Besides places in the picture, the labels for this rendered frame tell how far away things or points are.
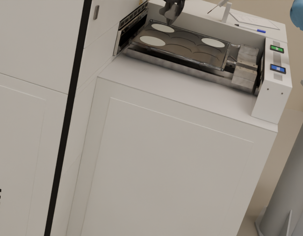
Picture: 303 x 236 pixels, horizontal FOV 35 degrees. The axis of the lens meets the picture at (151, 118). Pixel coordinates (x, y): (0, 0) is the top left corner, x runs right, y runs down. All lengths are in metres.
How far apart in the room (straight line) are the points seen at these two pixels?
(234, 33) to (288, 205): 0.85
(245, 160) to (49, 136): 0.65
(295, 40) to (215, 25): 1.92
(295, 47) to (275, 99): 2.40
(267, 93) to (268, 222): 1.01
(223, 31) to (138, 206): 0.84
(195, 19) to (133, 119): 0.66
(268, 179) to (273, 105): 1.44
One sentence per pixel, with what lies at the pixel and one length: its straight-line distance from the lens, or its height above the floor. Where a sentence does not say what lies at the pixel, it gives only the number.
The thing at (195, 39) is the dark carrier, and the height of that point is 0.90.
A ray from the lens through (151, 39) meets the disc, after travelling 1.88.
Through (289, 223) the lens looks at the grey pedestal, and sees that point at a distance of 2.43.
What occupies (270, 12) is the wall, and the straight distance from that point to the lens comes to 3.88.
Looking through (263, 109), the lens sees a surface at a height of 0.86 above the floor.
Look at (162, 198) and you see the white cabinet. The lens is 1.78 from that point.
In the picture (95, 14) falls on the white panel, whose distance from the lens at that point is 1.40.
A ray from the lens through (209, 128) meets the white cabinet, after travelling 1.62.
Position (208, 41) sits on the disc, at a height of 0.90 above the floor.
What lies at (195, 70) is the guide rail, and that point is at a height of 0.85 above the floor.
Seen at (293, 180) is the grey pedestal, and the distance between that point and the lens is 2.35.
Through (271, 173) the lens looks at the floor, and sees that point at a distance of 3.12.
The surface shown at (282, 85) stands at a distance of 1.62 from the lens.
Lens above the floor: 1.45
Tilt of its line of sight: 26 degrees down
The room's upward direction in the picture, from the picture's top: 15 degrees clockwise
